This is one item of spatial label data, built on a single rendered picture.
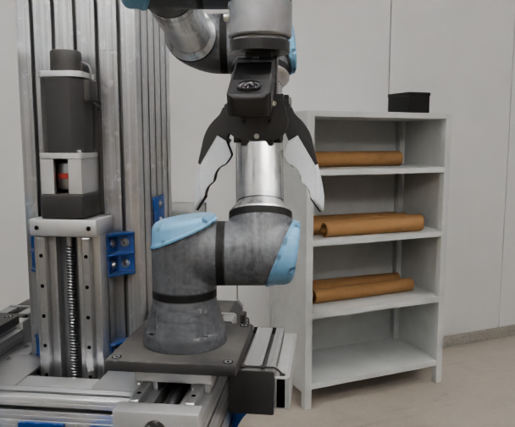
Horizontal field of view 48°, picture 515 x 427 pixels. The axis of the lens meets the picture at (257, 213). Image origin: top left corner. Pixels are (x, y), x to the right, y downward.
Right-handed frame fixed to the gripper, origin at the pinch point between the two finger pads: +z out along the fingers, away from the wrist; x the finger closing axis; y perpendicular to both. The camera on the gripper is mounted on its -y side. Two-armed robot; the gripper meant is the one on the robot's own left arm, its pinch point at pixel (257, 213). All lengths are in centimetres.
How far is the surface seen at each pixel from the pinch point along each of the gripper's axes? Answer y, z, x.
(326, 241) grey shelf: 228, 43, -8
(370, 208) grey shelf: 294, 33, -35
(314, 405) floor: 228, 132, -3
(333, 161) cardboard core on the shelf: 257, 3, -11
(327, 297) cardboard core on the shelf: 243, 77, -9
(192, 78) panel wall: 239, -41, 63
